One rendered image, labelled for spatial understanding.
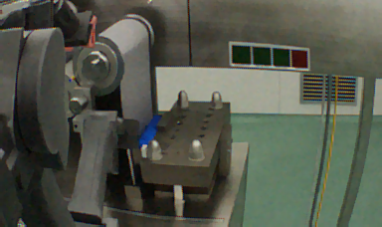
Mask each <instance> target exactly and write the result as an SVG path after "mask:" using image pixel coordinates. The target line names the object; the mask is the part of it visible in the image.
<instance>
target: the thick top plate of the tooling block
mask: <svg viewBox="0 0 382 227"><path fill-rule="evenodd" d="M188 102H189V107H188V108H178V107H177V101H175V103H174V105H173V106H172V108H171V109H170V110H169V111H170V112H173V115H174V119H173V121H172V122H171V123H170V127H169V129H168V130H167V131H166V132H163V131H158V132H157V133H156V135H155V137H154V138H153V139H156V140H157V141H158V143H159V146H160V148H161V152H162V155H163V157H162V159H160V160H150V159H148V158H147V157H142V158H141V160H139V163H140V166H141V174H142V182H146V183H156V184H169V185H183V186H196V187H209V184H210V181H211V179H212V176H213V173H214V170H215V167H216V164H217V162H218V158H219V146H220V138H221V135H222V132H223V127H224V123H228V124H230V121H231V103H223V102H222V105H223V107H222V108H220V109H212V108H210V105H211V102H192V101H188ZM193 140H198V141H199V142H200V143H201V144H202V148H203V154H204V156H205V158H204V159H203V160H200V161H191V160H189V159H188V156H189V150H190V144H191V142H192V141H193Z"/></svg>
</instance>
